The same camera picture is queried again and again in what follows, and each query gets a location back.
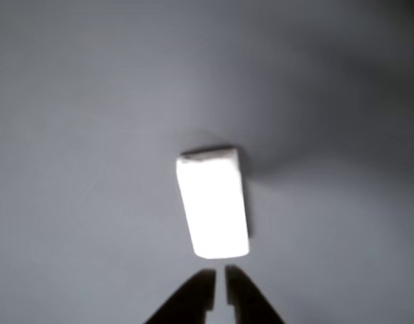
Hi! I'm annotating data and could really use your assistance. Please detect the white block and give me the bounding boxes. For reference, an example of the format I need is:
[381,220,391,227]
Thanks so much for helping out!
[175,144,252,260]

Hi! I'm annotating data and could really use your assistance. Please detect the grey table mat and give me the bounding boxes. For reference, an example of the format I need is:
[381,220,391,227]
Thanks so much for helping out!
[0,0,414,324]

